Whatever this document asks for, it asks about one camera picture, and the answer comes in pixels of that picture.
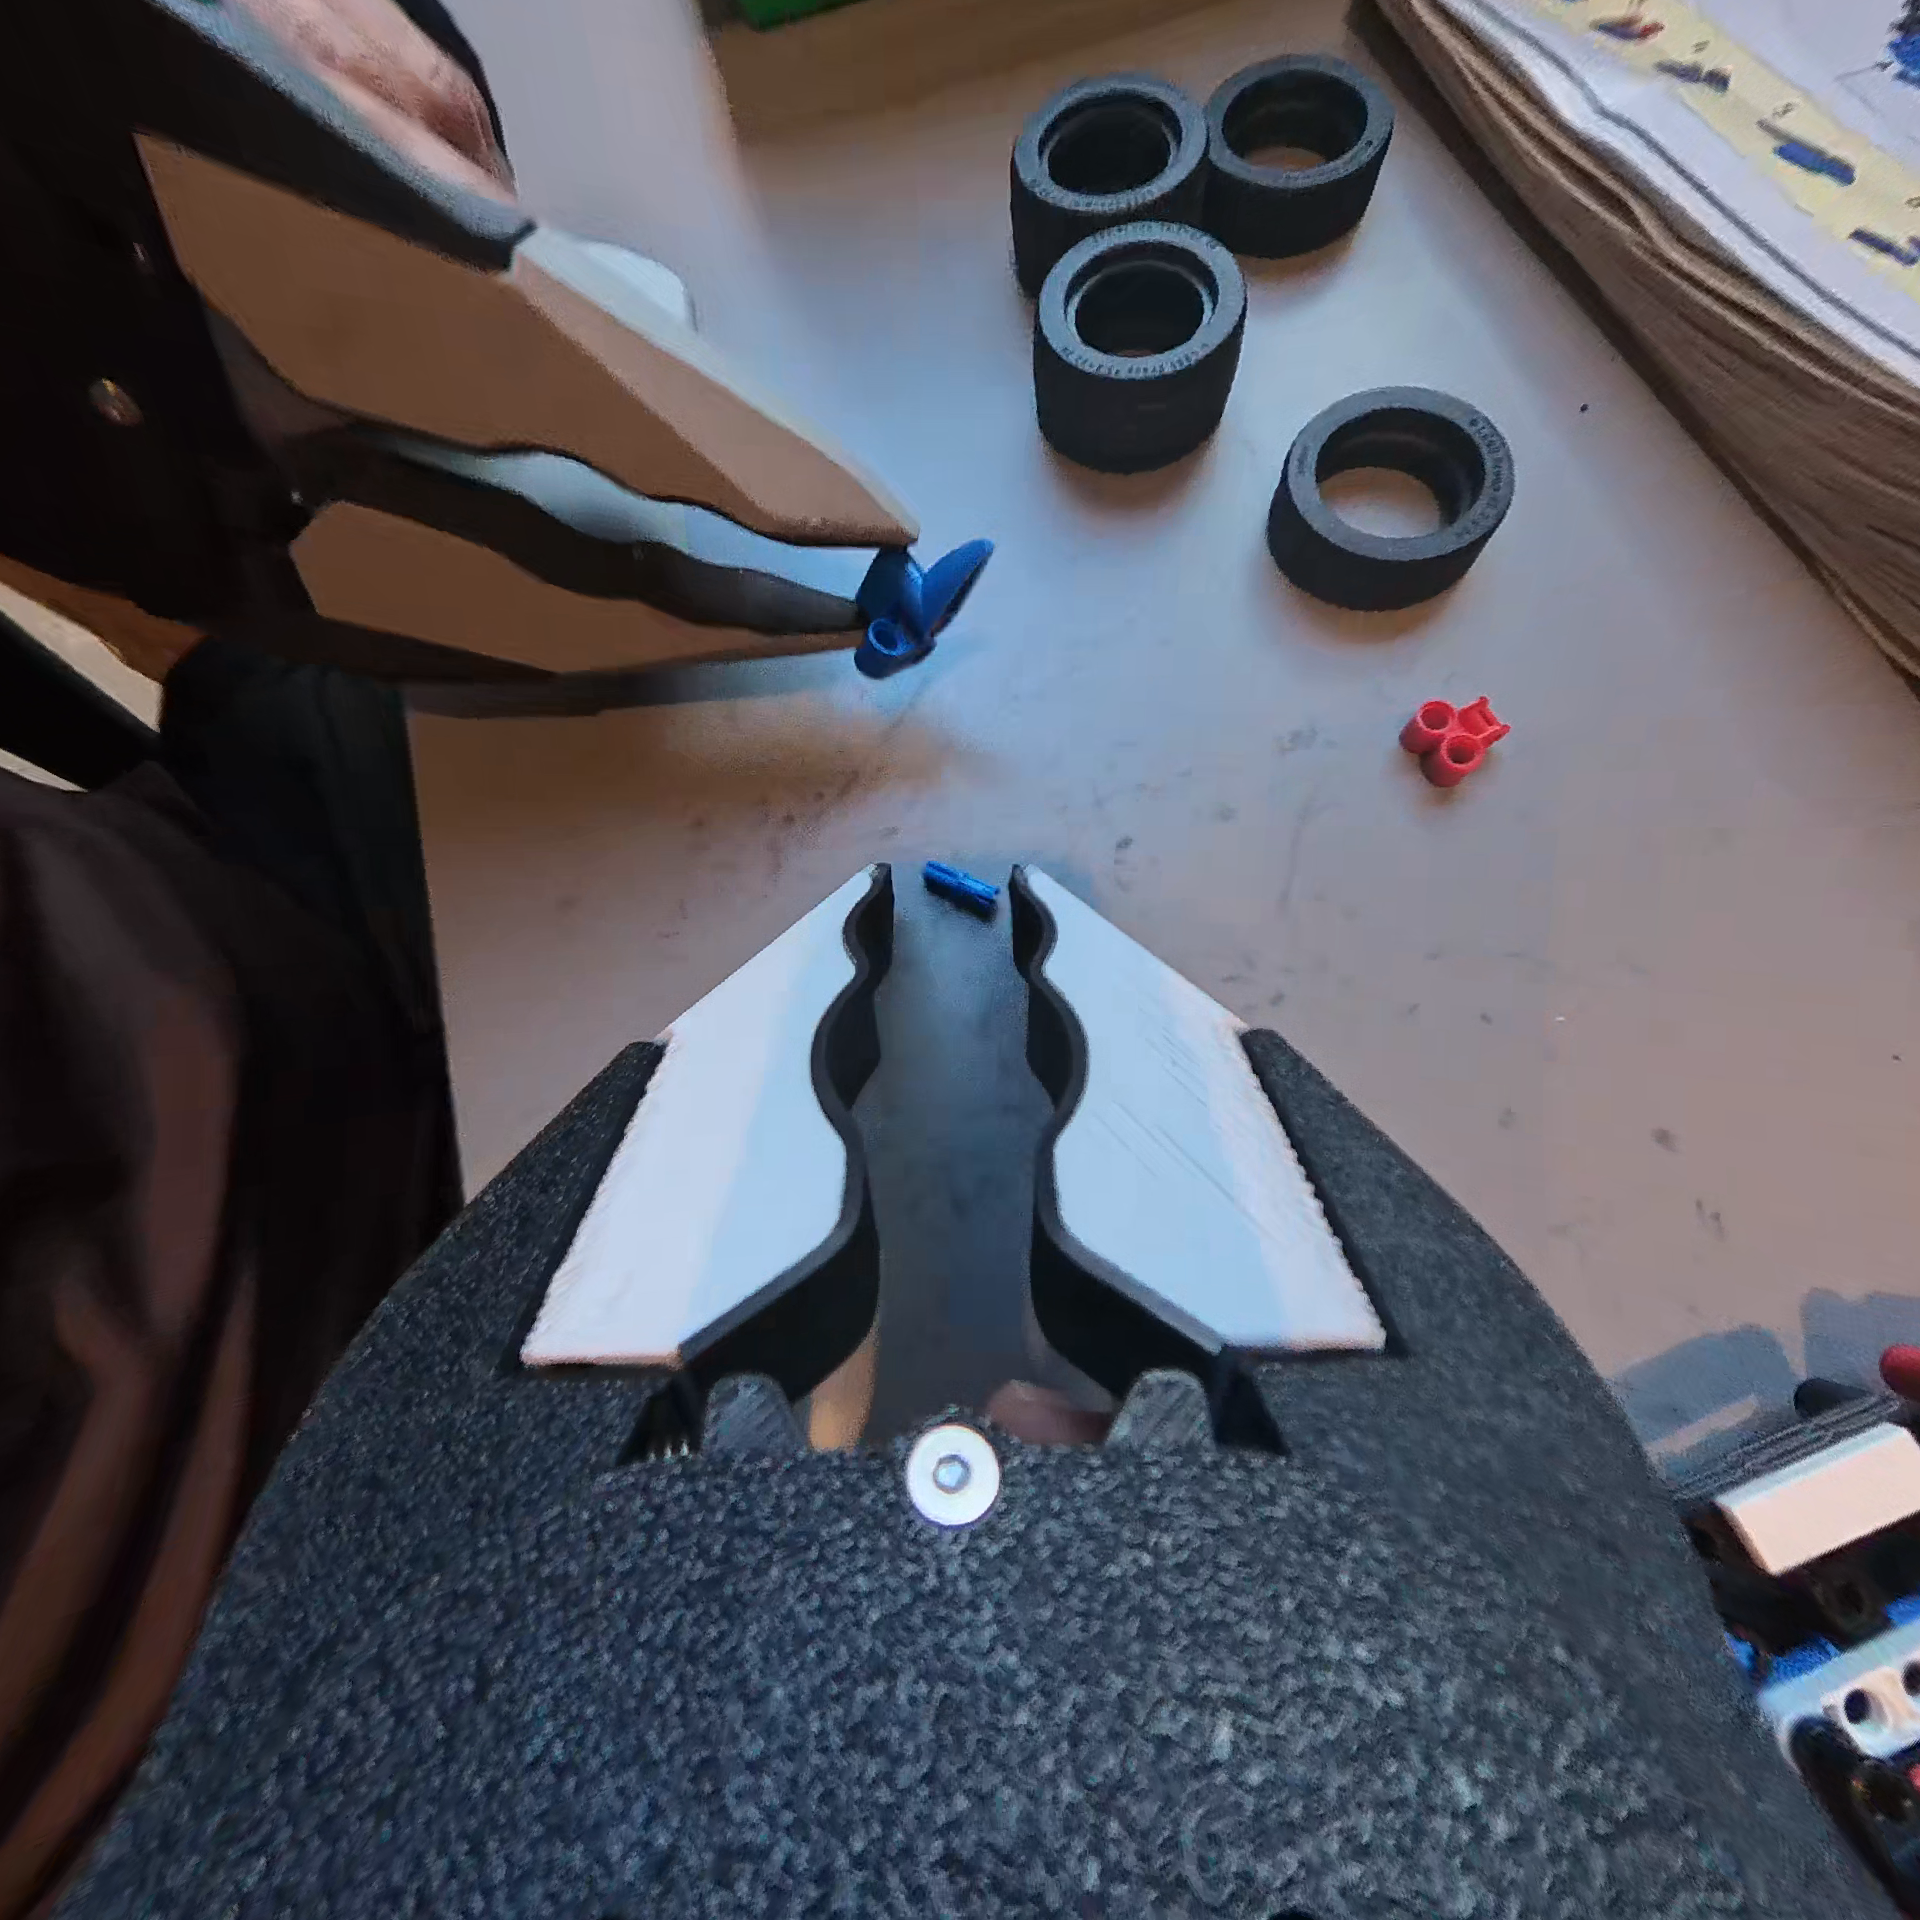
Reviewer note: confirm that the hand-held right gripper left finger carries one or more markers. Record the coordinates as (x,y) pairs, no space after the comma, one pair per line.
(706,1198)

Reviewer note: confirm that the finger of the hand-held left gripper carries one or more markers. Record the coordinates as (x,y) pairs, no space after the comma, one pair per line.
(525,376)
(479,603)

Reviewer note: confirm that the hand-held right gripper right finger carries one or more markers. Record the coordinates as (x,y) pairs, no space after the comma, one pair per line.
(1215,1198)

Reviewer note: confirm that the small blue pin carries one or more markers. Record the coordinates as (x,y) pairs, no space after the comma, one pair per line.
(963,884)

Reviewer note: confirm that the blue pointed brick assembly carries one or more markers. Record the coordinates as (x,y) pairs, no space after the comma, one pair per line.
(904,617)

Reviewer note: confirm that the grey desk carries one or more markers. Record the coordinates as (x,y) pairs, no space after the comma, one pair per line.
(1348,975)

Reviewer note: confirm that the person's left hand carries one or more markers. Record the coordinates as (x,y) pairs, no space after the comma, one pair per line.
(389,74)

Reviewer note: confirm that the green plastic bin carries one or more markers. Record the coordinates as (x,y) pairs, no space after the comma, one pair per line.
(779,11)

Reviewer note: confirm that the beige wooden table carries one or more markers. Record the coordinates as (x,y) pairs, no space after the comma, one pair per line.
(929,66)

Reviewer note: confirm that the small red connector brick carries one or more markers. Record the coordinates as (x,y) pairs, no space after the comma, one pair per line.
(1448,740)

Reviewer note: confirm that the wide black rubber tyre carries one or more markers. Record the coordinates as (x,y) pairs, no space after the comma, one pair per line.
(1066,405)
(1036,196)

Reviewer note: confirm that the person's brown shirt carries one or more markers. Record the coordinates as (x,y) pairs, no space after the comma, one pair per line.
(151,1198)

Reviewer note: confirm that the narrow black rubber tyre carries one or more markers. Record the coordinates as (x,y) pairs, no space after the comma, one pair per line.
(1367,196)
(1306,540)

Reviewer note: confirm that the toy brick car model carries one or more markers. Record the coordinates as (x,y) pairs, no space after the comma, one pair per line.
(1818,1499)

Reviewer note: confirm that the open instruction book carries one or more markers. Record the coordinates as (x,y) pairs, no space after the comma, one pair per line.
(1727,300)

